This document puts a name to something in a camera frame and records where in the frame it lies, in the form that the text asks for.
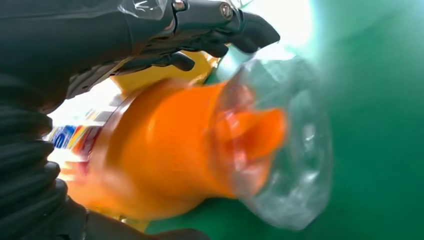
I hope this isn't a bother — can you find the yellow plastic-wrapped cardboard box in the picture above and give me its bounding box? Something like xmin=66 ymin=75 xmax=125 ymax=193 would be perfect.
xmin=110 ymin=50 xmax=220 ymax=98

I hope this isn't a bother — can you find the orange detergent bottle clear cap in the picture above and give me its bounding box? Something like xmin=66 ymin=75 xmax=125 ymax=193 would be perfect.
xmin=44 ymin=56 xmax=334 ymax=232

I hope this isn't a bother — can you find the green table mat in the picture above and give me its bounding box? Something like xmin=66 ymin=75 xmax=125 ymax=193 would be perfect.
xmin=145 ymin=0 xmax=424 ymax=240

